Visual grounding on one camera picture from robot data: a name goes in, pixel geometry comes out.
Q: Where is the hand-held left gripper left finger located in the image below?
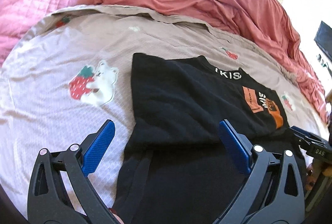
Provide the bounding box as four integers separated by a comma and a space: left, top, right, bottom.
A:
27, 120, 122, 224

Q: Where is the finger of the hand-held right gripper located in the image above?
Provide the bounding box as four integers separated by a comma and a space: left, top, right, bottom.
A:
287, 129, 315, 153
291, 125, 323, 142

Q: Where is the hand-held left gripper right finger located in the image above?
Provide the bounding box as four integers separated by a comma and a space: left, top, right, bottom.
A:
218, 120, 305, 224

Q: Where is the black sweater with orange patches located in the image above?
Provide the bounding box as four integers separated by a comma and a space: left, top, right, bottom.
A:
113, 53, 308, 224

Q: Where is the person's right hand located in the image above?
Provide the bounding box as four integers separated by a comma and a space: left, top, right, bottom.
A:
306, 163, 325, 191

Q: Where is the person's left hand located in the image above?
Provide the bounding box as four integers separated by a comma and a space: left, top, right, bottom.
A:
108, 207, 124, 224

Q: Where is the black television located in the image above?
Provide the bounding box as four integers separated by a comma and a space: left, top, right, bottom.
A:
314, 21, 332, 54

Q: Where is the mauve printed bed sheet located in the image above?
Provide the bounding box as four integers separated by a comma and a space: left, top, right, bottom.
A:
0, 5, 327, 219

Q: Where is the pink quilted blanket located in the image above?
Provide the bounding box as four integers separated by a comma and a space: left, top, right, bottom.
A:
0, 0, 91, 66

